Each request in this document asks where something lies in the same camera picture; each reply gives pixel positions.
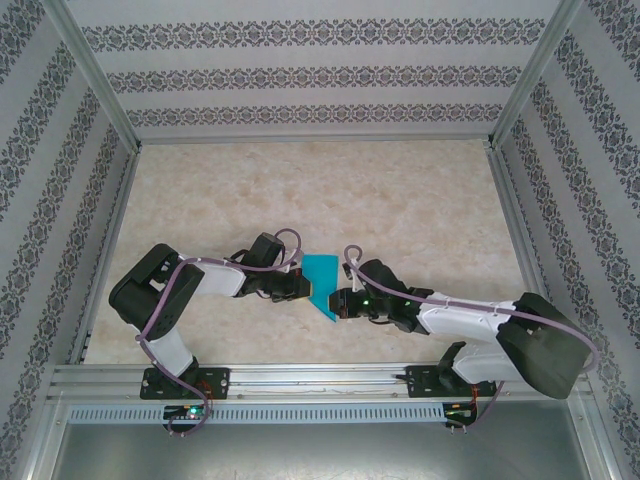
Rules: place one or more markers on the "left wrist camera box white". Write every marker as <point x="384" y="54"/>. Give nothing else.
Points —
<point x="293" y="262"/>

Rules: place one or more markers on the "aluminium frame leg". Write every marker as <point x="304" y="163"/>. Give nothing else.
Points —
<point x="597" y="440"/>
<point x="40" y="440"/>

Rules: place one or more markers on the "aluminium side rail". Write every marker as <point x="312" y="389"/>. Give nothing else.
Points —
<point x="112" y="225"/>
<point x="511" y="200"/>

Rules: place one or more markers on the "teal paper sheet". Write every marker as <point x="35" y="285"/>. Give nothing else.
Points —
<point x="322" y="272"/>

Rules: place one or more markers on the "aluminium corner post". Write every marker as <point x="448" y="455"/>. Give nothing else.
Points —
<point x="531" y="75"/>
<point x="97" y="75"/>

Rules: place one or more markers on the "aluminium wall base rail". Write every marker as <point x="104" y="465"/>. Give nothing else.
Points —
<point x="315" y="139"/>

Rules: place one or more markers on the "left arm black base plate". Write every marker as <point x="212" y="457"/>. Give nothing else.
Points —
<point x="218" y="384"/>

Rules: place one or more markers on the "grey sheet metal panel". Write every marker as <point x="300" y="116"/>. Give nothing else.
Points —
<point x="320" y="455"/>

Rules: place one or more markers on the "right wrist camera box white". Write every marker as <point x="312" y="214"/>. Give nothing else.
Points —
<point x="351" y="277"/>

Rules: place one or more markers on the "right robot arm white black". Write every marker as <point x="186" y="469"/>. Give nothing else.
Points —
<point x="465" y="322"/>

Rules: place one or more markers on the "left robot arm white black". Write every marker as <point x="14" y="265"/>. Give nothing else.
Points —
<point x="150" y="295"/>

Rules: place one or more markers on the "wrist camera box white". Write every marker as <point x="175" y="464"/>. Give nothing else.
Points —
<point x="351" y="277"/>
<point x="293" y="262"/>

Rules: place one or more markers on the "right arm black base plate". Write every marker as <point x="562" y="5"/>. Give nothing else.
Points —
<point x="417" y="382"/>

